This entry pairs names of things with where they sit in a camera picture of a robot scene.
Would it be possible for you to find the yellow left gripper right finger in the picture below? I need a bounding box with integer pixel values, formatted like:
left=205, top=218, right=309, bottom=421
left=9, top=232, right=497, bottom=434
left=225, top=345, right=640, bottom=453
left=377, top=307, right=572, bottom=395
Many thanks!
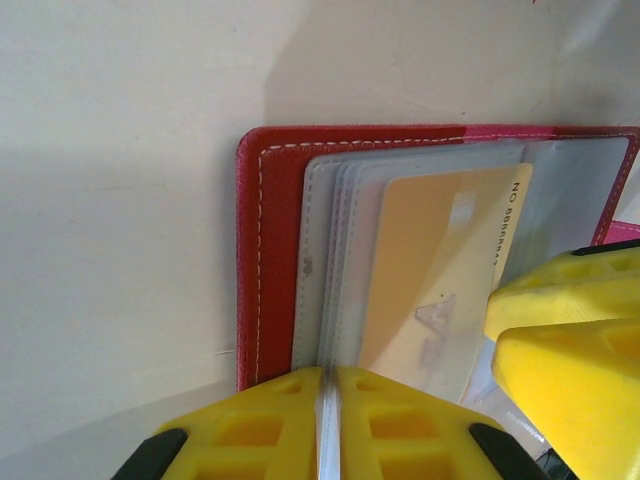
left=338, top=367, right=531, bottom=480

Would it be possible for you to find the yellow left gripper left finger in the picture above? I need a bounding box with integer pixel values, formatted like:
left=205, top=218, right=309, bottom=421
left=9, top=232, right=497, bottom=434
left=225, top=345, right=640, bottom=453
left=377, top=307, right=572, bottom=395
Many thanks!
left=149, top=368, right=321, bottom=480

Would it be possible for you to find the gold credit card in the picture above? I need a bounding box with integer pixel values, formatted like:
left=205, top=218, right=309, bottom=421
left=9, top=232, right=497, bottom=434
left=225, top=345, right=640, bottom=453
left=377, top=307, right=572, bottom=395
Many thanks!
left=357, top=162, right=534, bottom=401

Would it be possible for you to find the red card holder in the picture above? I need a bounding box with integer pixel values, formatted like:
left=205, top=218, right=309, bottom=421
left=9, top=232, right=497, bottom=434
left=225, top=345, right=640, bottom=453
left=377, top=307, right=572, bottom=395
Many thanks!
left=233, top=124, right=640, bottom=401

